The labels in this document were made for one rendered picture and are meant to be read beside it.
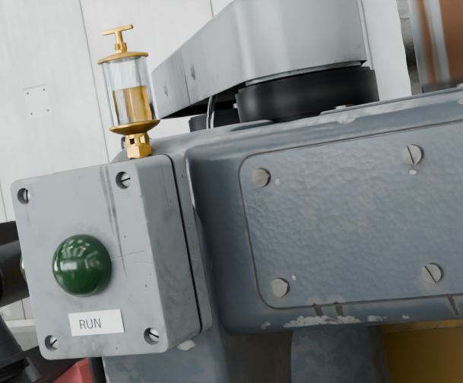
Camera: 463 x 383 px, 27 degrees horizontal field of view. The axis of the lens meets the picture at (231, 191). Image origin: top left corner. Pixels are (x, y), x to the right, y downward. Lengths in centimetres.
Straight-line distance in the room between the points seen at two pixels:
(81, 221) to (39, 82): 660
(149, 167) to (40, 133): 663
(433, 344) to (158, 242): 36
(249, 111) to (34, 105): 651
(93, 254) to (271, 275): 9
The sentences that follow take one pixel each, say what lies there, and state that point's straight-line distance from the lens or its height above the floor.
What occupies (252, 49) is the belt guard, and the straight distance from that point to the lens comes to 59.
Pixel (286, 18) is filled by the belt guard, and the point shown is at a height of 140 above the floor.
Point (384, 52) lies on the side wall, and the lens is 585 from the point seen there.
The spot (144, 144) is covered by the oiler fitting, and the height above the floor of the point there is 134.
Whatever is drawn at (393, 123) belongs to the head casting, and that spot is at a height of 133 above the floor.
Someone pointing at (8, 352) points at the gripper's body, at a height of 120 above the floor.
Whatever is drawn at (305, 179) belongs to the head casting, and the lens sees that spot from 45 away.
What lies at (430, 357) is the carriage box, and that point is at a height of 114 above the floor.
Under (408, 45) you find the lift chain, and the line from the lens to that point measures 100.
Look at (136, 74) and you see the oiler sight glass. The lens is 52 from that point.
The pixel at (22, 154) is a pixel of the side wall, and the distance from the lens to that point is 719.
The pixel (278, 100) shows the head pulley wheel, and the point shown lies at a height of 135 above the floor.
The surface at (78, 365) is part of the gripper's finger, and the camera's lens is 81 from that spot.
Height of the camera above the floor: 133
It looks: 3 degrees down
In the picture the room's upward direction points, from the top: 10 degrees counter-clockwise
